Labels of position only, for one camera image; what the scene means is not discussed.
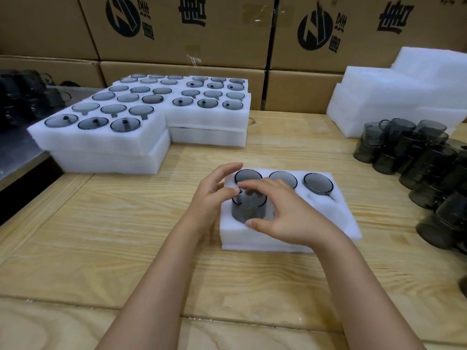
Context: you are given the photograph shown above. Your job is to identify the person's left hand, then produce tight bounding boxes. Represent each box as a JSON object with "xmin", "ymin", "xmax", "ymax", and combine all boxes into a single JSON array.
[{"xmin": 188, "ymin": 162, "xmax": 244, "ymax": 234}]

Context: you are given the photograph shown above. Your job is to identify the person's right hand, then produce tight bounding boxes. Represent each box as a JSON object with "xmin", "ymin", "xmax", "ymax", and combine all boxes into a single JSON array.
[{"xmin": 237, "ymin": 177, "xmax": 345, "ymax": 248}]

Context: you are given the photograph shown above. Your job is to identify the white grooved foam tray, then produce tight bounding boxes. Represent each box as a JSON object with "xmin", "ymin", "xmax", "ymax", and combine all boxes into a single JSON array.
[
  {"xmin": 111, "ymin": 73, "xmax": 190, "ymax": 90},
  {"xmin": 184, "ymin": 75, "xmax": 250, "ymax": 92},
  {"xmin": 49, "ymin": 129, "xmax": 172, "ymax": 175},
  {"xmin": 168, "ymin": 125, "xmax": 248, "ymax": 149},
  {"xmin": 27, "ymin": 102, "xmax": 172, "ymax": 157},
  {"xmin": 78, "ymin": 83, "xmax": 183, "ymax": 113},
  {"xmin": 166, "ymin": 89, "xmax": 252, "ymax": 132},
  {"xmin": 219, "ymin": 168, "xmax": 363, "ymax": 254}
]

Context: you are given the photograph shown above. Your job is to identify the pile of smoky glass mugs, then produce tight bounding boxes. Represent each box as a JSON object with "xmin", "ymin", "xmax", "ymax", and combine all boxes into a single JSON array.
[{"xmin": 353, "ymin": 118, "xmax": 467, "ymax": 299}]

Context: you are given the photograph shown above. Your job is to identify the stack of white foam trays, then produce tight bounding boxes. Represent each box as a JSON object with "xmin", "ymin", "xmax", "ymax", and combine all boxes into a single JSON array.
[{"xmin": 326, "ymin": 46, "xmax": 467, "ymax": 139}]

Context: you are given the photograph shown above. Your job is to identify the dark mugs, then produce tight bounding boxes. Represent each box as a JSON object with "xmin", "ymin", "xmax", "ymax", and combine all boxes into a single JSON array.
[{"xmin": 0, "ymin": 69, "xmax": 72, "ymax": 128}]

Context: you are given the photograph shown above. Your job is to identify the person's left forearm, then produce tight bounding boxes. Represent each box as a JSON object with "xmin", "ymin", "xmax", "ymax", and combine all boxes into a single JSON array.
[{"xmin": 96, "ymin": 222, "xmax": 209, "ymax": 350}]

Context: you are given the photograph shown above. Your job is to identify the person's right forearm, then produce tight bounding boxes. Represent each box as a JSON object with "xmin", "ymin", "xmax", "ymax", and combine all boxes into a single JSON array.
[{"xmin": 310, "ymin": 233, "xmax": 426, "ymax": 350}]

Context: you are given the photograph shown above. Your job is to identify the stainless steel table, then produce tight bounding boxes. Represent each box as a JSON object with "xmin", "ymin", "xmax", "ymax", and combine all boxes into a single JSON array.
[{"xmin": 0, "ymin": 85, "xmax": 103, "ymax": 183}]

